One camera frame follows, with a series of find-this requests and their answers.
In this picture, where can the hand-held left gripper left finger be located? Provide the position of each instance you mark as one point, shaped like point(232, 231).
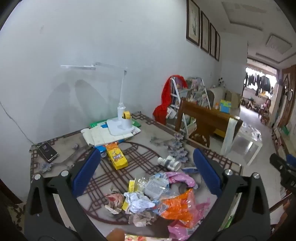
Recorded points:
point(87, 170)

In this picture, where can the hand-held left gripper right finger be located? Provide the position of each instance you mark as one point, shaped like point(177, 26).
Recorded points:
point(207, 171)

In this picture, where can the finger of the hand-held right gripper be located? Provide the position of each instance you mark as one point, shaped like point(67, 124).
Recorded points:
point(281, 163)
point(291, 158)

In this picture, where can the pink plastic bag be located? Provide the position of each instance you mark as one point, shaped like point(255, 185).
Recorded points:
point(178, 231)
point(182, 179)

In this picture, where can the yellow snack box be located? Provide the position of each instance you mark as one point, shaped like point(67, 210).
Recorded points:
point(116, 158)

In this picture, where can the green-rimmed trash bin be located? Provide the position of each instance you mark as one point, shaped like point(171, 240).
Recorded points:
point(229, 222)

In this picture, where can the crushed clear plastic bottle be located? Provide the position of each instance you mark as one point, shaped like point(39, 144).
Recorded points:
point(153, 187)

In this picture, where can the brown paper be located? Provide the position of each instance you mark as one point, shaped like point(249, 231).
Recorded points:
point(143, 219)

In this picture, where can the person's left hand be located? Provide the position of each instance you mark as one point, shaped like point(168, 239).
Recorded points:
point(115, 235)

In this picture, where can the flat blue wrapper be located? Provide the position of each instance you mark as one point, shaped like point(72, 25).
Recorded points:
point(190, 169)

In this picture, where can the small white table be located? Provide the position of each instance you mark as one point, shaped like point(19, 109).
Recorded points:
point(249, 150)

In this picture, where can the carved wooden chair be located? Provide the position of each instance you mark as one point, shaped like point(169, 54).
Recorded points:
point(281, 204)

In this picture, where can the crumpled pinkish paper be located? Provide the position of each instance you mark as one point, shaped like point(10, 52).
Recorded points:
point(114, 201)

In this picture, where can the clear plastic sheet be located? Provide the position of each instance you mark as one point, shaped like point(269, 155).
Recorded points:
point(251, 132)

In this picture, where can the black smartphone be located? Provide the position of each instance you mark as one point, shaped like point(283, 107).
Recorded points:
point(47, 151)

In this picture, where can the orange plastic bag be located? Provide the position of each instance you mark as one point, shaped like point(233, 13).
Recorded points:
point(178, 208)

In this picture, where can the white desk lamp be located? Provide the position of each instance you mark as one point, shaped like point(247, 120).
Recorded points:
point(115, 126)

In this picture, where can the small wooden chair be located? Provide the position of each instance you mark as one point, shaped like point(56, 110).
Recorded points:
point(264, 111)

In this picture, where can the plain-backed wooden chair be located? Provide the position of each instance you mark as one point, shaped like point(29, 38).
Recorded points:
point(203, 115)

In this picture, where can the carved wooden screen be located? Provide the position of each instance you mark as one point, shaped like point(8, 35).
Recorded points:
point(285, 92)

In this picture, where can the white balance bike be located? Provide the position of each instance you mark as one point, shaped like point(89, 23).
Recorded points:
point(251, 104)

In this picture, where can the colourful toy box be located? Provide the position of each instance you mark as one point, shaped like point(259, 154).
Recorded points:
point(225, 106)

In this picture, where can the yellow tape roll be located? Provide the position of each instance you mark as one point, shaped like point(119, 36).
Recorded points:
point(129, 115)

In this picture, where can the beige armchair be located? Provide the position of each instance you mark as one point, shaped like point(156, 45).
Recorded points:
point(217, 95)

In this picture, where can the cardboard box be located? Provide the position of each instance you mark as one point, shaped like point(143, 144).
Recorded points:
point(235, 99)

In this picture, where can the white rack of picture books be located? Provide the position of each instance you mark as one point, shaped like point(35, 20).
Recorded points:
point(196, 92)

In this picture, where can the row of hanging clothes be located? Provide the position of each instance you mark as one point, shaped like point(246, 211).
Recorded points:
point(259, 83)

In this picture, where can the red cloth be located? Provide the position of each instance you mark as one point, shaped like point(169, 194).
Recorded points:
point(165, 97)

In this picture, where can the panda plush toy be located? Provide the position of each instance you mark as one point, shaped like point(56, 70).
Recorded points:
point(221, 81)

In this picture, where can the square ceiling light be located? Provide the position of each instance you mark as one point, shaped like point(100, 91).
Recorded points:
point(278, 44)

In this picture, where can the round wall clock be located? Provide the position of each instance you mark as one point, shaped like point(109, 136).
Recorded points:
point(290, 95)

